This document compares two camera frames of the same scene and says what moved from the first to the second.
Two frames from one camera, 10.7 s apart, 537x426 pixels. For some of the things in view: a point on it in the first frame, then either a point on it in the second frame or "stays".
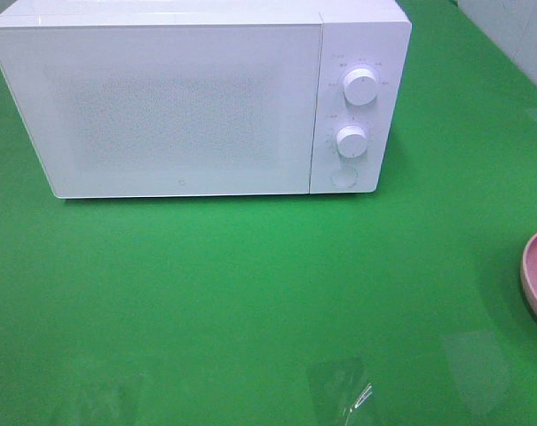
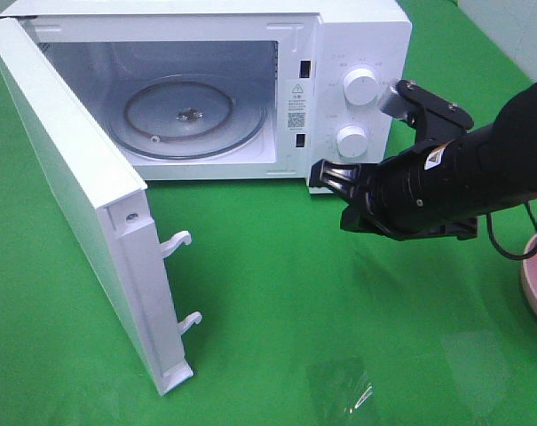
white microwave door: x=153 y=110 -> x=105 y=194
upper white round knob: x=360 y=86 stays
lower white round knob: x=351 y=141 stays
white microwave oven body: x=205 y=98 stays
